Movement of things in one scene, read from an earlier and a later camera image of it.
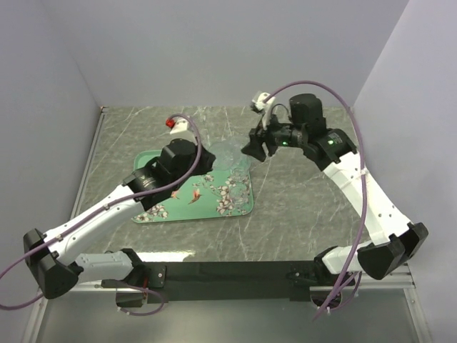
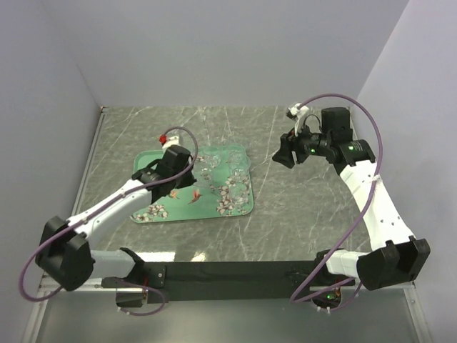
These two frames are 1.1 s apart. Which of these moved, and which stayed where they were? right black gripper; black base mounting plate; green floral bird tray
Moved: right black gripper
Stayed: black base mounting plate; green floral bird tray
